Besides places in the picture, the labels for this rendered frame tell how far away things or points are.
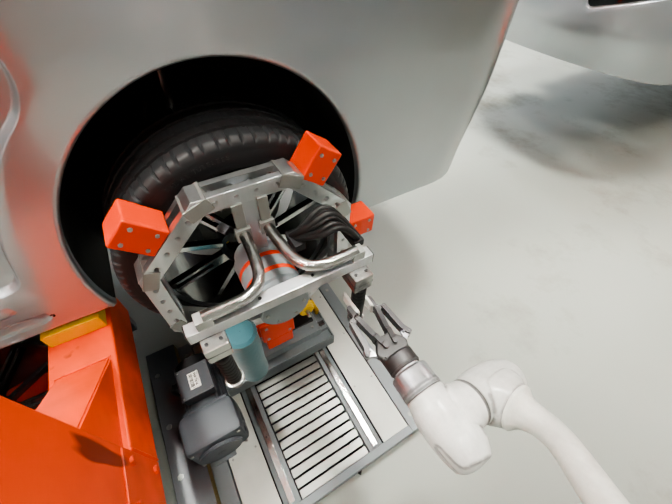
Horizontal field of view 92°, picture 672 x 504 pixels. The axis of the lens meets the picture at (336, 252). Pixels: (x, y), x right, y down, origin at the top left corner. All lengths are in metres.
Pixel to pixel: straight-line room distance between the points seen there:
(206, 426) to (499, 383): 0.86
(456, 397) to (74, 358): 0.97
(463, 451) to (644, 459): 1.39
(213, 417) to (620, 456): 1.64
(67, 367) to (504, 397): 1.06
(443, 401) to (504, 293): 1.45
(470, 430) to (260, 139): 0.72
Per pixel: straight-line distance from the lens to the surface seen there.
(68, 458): 0.75
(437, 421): 0.72
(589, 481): 0.73
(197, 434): 1.22
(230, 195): 0.71
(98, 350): 1.13
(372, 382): 1.56
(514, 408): 0.80
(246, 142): 0.76
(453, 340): 1.83
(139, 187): 0.78
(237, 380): 0.84
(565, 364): 2.04
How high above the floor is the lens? 1.54
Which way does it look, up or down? 49 degrees down
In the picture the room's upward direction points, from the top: 2 degrees clockwise
